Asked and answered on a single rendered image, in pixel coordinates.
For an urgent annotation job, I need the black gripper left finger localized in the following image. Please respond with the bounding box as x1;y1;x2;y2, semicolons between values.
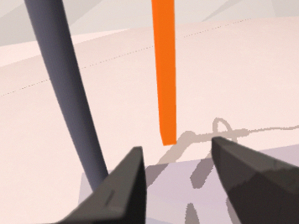
49;146;147;224

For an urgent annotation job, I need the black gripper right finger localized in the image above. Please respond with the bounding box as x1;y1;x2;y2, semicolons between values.
211;136;299;224

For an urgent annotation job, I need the orange handle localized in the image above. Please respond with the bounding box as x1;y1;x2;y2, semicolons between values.
152;0;176;146

